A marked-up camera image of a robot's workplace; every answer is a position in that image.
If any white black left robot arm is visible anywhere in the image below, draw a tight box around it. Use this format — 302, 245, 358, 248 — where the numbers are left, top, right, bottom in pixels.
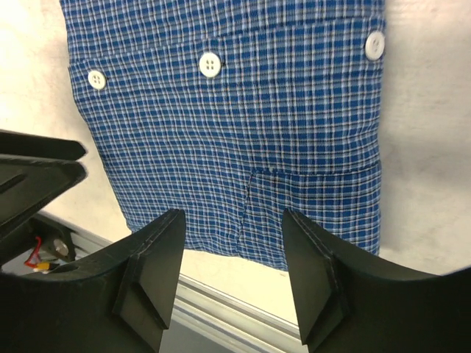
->
1, 130, 86, 264

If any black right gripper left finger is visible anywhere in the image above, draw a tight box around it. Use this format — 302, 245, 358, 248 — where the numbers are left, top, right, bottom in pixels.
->
1, 210, 186, 352

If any blue checked long sleeve shirt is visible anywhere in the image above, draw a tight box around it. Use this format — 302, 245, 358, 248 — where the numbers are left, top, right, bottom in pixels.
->
61, 1, 386, 270

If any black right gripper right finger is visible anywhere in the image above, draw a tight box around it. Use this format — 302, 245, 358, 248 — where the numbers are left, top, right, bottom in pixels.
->
282, 210, 470, 352

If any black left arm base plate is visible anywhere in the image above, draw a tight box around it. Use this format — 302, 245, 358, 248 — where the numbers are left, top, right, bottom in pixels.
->
24, 215, 77, 273

